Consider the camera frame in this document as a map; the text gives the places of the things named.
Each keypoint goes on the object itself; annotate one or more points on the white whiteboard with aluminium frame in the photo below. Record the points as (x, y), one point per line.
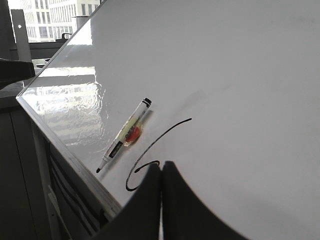
(235, 104)

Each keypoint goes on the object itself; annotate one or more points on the white black whiteboard marker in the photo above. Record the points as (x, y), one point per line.
(126, 130)

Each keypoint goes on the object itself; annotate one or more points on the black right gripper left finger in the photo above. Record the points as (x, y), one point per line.
(140, 217)

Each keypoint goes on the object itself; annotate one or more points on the dark grey flat object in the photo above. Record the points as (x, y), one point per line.
(12, 71)

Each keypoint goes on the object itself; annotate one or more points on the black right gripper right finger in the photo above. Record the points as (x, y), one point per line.
(184, 216)

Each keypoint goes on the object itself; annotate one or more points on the grey cabinet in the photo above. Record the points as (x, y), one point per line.
(41, 197)

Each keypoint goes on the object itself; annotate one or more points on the grey monitor stand post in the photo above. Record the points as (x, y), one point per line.
(21, 37)

